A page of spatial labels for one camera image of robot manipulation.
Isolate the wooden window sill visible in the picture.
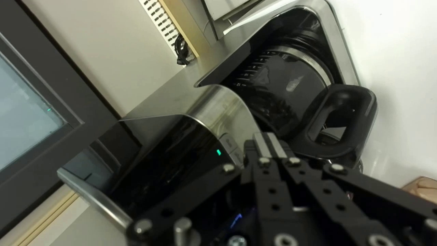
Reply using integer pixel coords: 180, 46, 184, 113
155, 0, 201, 61

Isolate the white vent grille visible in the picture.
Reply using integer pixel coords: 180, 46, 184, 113
137, 0, 182, 46

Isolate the black silver coffee machine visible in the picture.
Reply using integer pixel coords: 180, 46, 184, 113
55, 0, 379, 231

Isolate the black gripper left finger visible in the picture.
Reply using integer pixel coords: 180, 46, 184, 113
125, 138, 292, 246

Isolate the crumpled brown cloth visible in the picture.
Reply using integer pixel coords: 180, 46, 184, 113
401, 175, 437, 205

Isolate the small black object on sill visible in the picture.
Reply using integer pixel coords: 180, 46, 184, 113
173, 34, 191, 65

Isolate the glass carafe with black handle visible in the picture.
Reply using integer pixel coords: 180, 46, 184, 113
221, 6, 379, 170

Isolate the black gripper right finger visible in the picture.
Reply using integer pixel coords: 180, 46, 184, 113
263, 131, 437, 246

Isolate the dark framed window panel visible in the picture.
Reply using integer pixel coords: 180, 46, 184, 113
0, 0, 120, 236

